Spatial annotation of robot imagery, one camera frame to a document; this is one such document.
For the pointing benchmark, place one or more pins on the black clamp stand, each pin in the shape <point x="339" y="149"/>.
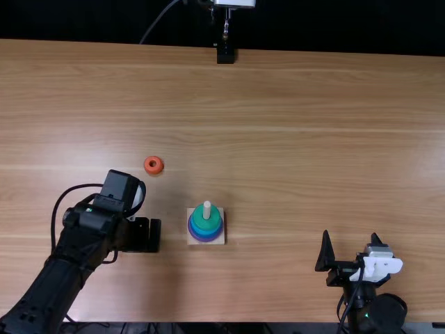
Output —
<point x="225" y="55"/>

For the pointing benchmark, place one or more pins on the wooden peg base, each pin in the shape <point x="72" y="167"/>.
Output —
<point x="207" y="208"/>

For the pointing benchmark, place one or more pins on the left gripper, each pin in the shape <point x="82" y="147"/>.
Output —
<point x="139" y="236"/>

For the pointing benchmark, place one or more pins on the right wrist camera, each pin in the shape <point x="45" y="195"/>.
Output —
<point x="382" y="266"/>

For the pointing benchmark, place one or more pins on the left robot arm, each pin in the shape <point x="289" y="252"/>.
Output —
<point x="52" y="278"/>

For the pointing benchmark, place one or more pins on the grey metal device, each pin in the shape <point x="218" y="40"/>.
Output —
<point x="236" y="2"/>

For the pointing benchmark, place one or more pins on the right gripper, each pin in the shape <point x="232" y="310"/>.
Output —
<point x="339" y="273"/>

